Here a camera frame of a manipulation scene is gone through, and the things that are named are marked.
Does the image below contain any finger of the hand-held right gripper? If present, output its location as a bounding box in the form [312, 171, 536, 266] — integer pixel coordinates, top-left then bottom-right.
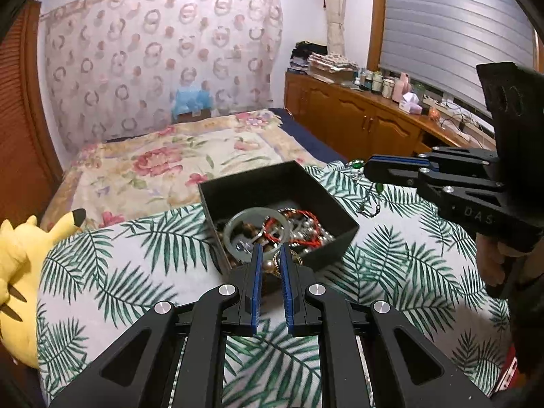
[364, 162, 505, 210]
[367, 147, 500, 171]

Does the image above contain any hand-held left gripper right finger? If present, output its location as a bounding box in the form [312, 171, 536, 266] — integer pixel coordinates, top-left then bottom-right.
[278, 244, 494, 408]

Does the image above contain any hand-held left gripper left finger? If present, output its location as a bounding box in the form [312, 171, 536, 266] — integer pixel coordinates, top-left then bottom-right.
[49, 244, 264, 408]

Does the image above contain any gold chain bracelet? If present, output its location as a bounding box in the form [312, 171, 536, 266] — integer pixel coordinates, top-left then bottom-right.
[272, 250, 305, 275]

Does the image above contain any green bead chain necklace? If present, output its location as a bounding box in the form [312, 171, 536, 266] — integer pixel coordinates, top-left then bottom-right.
[346, 159, 384, 218]

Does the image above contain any grey-green jade bangle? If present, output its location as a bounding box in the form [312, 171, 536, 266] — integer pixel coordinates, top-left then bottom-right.
[223, 206, 294, 256]

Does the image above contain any black jewelry box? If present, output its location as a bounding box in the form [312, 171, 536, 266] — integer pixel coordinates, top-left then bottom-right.
[198, 160, 360, 297]

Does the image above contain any pearl necklace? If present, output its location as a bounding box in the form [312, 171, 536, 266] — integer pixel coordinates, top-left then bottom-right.
[296, 216, 337, 244]

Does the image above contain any red cord bracelet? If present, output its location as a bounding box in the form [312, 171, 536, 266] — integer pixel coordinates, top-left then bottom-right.
[262, 207, 320, 248]

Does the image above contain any person's right hand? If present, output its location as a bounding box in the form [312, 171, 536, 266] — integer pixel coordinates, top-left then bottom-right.
[475, 234, 511, 296]

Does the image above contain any pink tissue box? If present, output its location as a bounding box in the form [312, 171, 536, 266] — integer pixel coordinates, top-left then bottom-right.
[398, 92, 424, 115]

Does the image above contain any row of cosmetic bottles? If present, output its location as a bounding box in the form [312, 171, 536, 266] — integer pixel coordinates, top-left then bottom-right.
[359, 67, 411, 103]

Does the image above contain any wooden cabinet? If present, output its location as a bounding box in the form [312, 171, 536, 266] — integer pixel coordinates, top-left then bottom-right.
[283, 71, 498, 167]

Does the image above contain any navy bed sheet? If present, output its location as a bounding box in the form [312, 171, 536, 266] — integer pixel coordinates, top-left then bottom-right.
[271, 107, 347, 165]

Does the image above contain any grey window blind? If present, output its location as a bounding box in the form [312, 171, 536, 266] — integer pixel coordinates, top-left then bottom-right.
[378, 0, 539, 116]

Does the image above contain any leaf print blanket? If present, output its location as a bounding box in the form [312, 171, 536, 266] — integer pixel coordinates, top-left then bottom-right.
[36, 160, 517, 408]

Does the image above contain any floral folded cloth stack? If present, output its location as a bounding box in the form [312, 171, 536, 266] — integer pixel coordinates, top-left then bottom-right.
[308, 52, 360, 84]

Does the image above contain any floral blanket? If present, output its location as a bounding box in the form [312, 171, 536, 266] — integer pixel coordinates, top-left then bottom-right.
[40, 109, 330, 233]

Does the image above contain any dark folded clothes stack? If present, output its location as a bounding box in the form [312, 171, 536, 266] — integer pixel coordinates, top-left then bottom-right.
[288, 41, 328, 73]

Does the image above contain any brown cardboard box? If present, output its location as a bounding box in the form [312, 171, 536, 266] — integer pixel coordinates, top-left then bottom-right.
[176, 108, 212, 125]

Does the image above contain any cream tied curtain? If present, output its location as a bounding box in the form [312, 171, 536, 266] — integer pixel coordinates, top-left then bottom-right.
[320, 0, 345, 56]

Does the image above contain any blue plush toy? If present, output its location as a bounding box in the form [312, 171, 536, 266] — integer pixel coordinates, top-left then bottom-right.
[172, 84, 214, 116]

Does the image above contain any yellow plush toy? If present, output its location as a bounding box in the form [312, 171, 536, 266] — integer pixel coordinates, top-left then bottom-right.
[0, 208, 87, 369]

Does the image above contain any circle print curtain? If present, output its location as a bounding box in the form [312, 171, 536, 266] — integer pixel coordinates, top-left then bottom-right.
[40, 0, 285, 156]

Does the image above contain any wooden louvered wardrobe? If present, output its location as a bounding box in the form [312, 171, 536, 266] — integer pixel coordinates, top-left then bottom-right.
[0, 0, 65, 227]

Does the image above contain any tangle of cables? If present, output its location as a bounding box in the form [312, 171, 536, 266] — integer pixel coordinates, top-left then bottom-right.
[424, 97, 496, 146]

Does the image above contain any wooden window frame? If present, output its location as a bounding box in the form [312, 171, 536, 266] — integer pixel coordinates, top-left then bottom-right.
[367, 0, 388, 71]

